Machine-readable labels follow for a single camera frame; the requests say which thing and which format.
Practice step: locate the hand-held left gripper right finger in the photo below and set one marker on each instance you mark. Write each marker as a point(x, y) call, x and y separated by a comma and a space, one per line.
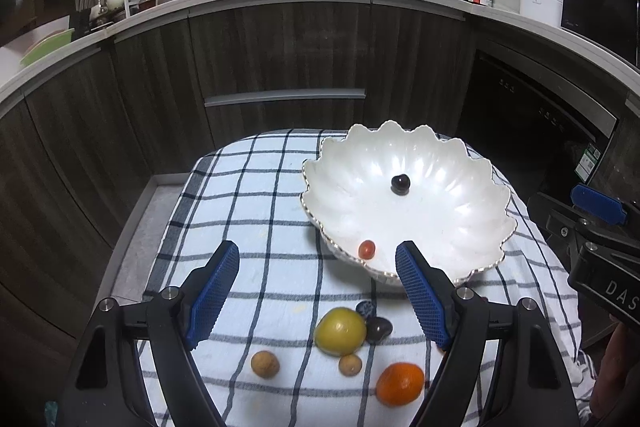
point(420, 292)

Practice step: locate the brown longan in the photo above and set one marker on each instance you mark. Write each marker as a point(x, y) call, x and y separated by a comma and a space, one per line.
point(350, 364)
point(264, 364)

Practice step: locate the person's right hand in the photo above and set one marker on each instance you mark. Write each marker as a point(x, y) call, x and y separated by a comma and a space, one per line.
point(617, 372)

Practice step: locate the orange tangerine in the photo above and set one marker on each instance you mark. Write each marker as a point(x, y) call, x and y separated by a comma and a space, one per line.
point(400, 384)

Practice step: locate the yellow-green round fruit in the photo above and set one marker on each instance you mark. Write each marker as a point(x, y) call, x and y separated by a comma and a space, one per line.
point(340, 331)

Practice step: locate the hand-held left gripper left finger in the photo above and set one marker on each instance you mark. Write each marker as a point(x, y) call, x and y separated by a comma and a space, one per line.
point(215, 297)

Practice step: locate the red cherry tomato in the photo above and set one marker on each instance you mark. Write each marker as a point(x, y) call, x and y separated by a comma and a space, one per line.
point(367, 249)

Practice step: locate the blueberry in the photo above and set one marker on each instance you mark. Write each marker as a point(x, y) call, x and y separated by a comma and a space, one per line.
point(366, 308)

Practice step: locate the dark grape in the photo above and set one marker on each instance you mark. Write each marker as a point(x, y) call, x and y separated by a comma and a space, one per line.
point(400, 183)

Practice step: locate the dark purple plum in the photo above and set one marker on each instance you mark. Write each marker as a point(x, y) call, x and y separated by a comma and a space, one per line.
point(378, 329)

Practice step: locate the black built-in dishwasher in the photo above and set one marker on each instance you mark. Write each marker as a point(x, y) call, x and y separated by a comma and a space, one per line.
point(525, 107)

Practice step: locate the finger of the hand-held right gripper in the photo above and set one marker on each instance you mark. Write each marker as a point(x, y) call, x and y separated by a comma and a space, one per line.
point(555, 219)
point(597, 203)

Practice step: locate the white scalloped bowl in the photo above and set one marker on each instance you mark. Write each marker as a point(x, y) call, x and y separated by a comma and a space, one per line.
point(440, 217)

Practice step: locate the white canister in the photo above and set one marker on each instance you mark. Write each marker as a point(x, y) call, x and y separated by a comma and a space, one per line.
point(540, 4)

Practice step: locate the black countertop appliance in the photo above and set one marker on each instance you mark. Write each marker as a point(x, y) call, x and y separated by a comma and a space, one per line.
point(595, 17)

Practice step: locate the white checked cloth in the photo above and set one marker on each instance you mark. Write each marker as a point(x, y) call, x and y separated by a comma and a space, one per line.
point(280, 207)

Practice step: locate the dark wood base cabinet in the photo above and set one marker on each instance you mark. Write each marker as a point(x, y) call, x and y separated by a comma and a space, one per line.
point(150, 107)

